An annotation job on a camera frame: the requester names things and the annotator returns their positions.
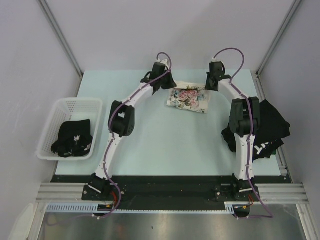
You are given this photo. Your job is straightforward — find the left aluminium corner post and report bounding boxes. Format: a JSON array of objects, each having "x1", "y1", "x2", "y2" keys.
[{"x1": 36, "y1": 0, "x2": 84, "y2": 79}]

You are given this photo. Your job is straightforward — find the black t shirt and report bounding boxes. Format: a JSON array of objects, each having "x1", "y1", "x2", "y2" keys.
[{"x1": 51, "y1": 119, "x2": 93, "y2": 158}]

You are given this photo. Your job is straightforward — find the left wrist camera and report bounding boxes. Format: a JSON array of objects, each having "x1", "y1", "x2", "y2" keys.
[{"x1": 155, "y1": 59, "x2": 168, "y2": 65}]

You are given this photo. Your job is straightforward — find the stack of black t shirts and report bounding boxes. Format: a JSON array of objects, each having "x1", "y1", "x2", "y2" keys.
[{"x1": 221, "y1": 99, "x2": 292, "y2": 163}]

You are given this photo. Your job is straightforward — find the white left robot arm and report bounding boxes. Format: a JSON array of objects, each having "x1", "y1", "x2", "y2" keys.
[{"x1": 88, "y1": 59, "x2": 177, "y2": 200}]

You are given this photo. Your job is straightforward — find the aluminium corner post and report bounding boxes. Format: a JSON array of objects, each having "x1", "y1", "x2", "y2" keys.
[
  {"x1": 255, "y1": 0, "x2": 304, "y2": 77},
  {"x1": 36, "y1": 0, "x2": 84, "y2": 79}
]

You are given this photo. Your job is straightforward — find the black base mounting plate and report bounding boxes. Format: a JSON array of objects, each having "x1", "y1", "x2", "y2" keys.
[{"x1": 82, "y1": 174, "x2": 261, "y2": 218}]

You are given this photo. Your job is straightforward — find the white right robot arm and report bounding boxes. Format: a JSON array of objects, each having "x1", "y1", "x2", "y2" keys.
[{"x1": 205, "y1": 58, "x2": 261, "y2": 181}]

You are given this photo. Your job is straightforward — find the right aluminium corner post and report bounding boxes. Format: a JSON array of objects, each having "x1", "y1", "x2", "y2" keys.
[{"x1": 255, "y1": 0, "x2": 304, "y2": 77}]

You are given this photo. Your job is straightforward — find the aluminium frame rail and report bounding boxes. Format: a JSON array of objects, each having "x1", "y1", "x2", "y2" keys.
[{"x1": 35, "y1": 183, "x2": 309, "y2": 205}]

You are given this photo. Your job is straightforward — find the white t shirt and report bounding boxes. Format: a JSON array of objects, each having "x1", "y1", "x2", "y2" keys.
[{"x1": 166, "y1": 81, "x2": 211, "y2": 114}]

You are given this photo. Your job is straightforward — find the white plastic laundry basket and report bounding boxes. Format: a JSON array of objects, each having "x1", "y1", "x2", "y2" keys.
[{"x1": 36, "y1": 97, "x2": 103, "y2": 162}]

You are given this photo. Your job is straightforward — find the white slotted cable duct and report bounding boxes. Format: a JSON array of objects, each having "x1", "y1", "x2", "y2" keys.
[{"x1": 45, "y1": 202, "x2": 249, "y2": 215}]

